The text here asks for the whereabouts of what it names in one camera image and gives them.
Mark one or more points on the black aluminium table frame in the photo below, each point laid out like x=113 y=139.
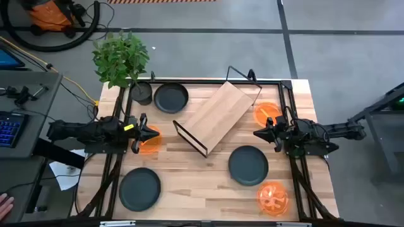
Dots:
x=195 y=82

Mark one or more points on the black clamp tool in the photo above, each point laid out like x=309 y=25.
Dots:
x=22 y=94

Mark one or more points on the dark grey round plate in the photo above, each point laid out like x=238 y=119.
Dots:
x=248 y=165
x=139 y=189
x=170 y=97

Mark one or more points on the translucent orange plate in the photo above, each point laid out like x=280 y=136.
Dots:
x=263 y=112
x=273 y=198
x=153 y=147

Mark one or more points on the person's hand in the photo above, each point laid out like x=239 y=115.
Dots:
x=4 y=206

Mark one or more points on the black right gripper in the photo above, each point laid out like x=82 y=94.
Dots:
x=277 y=135

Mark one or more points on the white paper sheet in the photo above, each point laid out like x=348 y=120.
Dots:
x=66 y=176

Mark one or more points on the green potted plant black pot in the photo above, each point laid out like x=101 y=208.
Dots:
x=120 y=60

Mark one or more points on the orange shop vacuum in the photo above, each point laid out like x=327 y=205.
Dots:
x=47 y=17

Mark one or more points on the wooden shelf black metal frame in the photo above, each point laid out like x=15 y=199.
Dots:
x=217 y=115

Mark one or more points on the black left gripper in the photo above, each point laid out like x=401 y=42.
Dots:
x=141 y=138

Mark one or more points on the grey desk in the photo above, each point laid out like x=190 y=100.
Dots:
x=31 y=101

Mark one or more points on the black keyboard blue backlight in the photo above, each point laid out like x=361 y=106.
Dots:
x=9 y=129

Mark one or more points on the yellow tag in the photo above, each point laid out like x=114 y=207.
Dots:
x=128 y=127

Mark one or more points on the grey metal stand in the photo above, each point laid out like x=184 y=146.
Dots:
x=378 y=107

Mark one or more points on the silver metal bracket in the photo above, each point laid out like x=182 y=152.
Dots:
x=293 y=224
x=117 y=223

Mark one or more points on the blue lit screen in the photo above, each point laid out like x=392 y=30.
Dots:
x=8 y=60

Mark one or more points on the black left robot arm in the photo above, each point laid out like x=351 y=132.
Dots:
x=94 y=130

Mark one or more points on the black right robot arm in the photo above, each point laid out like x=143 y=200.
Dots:
x=315 y=132

